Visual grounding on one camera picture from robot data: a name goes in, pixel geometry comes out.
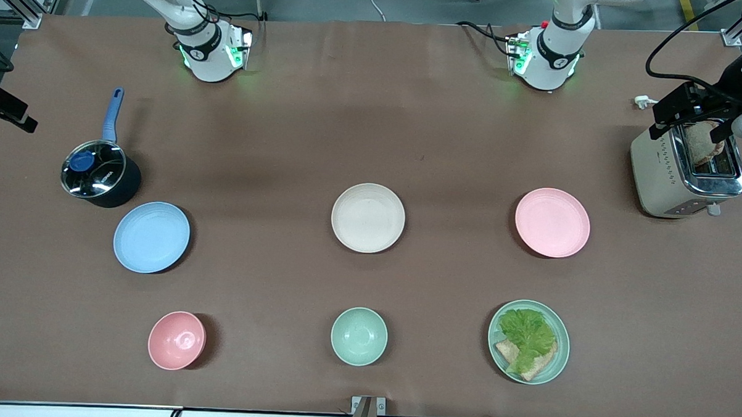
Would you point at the pink shallow bowl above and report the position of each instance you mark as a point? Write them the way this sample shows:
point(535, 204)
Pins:
point(552, 222)

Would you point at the blue shallow bowl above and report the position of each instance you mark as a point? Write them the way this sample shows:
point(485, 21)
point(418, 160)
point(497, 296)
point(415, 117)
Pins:
point(151, 238)

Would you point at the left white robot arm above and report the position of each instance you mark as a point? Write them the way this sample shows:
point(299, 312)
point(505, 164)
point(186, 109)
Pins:
point(555, 54)

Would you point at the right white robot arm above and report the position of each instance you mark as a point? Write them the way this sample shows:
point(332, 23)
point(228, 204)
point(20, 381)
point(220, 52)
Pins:
point(207, 51)

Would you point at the brown bread slice in toaster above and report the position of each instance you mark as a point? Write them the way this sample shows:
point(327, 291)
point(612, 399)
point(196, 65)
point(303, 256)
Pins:
point(700, 143)

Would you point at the beige chrome toaster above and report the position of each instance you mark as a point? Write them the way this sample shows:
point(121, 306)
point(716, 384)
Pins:
point(662, 175)

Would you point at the glass lid with blue knob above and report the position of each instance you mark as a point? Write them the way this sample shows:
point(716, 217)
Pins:
point(104, 174)

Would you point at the green plate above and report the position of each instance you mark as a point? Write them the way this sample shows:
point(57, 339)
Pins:
point(560, 348)

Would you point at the green lettuce leaf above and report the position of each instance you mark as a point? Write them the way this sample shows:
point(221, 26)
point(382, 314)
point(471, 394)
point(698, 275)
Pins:
point(527, 334)

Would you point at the small pink deep bowl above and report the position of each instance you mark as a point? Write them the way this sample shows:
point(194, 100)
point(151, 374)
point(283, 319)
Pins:
point(176, 340)

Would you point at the toasted bread slice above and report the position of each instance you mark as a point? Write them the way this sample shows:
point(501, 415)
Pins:
point(541, 366)

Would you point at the beige shallow bowl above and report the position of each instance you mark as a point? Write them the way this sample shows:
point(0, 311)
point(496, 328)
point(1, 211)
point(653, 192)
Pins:
point(368, 217)

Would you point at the small green deep bowl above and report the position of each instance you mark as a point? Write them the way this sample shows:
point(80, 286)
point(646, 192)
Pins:
point(359, 336)

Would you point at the metal table bracket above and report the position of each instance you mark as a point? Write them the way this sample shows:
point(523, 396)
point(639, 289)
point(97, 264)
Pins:
point(367, 412)

